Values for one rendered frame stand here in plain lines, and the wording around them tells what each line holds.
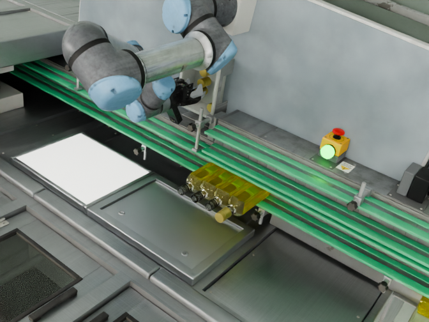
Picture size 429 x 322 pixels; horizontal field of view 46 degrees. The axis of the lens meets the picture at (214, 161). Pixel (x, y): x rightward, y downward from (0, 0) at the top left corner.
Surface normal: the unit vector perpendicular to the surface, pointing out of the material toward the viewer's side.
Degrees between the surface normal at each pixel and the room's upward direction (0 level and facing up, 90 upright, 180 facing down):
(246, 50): 0
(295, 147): 90
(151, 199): 90
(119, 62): 89
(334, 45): 0
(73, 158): 90
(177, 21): 7
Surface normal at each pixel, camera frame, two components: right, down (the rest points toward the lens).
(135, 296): 0.14, -0.85
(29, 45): 0.79, 0.40
